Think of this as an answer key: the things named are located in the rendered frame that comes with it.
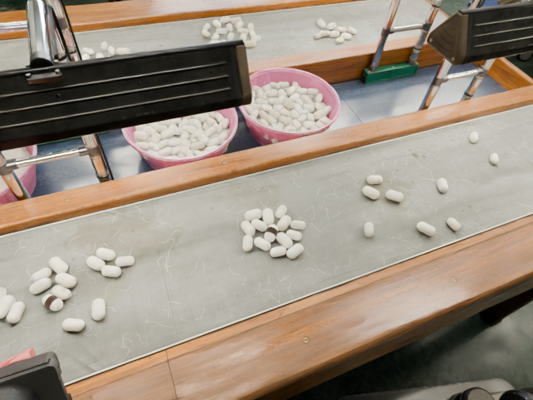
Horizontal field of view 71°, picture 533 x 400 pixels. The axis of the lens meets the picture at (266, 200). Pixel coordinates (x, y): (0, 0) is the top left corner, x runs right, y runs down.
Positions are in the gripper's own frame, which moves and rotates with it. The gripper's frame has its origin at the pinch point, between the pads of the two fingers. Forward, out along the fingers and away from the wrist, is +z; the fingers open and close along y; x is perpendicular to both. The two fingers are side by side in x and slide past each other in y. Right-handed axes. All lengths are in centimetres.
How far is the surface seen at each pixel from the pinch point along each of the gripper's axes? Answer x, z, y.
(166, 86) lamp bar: -28.0, 0.3, -23.2
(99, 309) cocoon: 2.8, 13.1, -6.2
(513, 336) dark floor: 78, 42, -133
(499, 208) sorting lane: 8, 11, -89
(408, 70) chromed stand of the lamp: -25, 58, -106
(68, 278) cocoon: -1.7, 18.5, -2.2
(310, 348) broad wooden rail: 13.6, -0.6, -35.4
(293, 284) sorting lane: 8.2, 10.1, -38.1
